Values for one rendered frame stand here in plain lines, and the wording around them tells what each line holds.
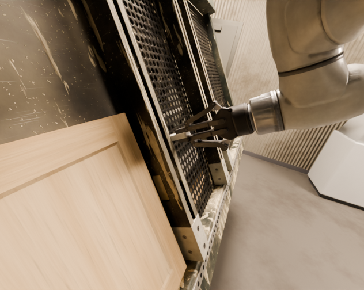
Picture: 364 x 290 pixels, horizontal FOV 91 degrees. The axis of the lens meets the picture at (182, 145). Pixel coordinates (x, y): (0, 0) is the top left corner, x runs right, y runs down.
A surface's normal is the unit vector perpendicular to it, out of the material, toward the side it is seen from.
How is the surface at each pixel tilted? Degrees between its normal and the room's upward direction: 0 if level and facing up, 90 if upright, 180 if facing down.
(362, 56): 90
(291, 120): 112
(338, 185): 90
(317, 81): 94
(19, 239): 58
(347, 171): 90
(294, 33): 117
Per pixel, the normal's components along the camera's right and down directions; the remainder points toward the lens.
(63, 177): 0.87, -0.19
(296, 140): -0.35, 0.34
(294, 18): -0.82, 0.45
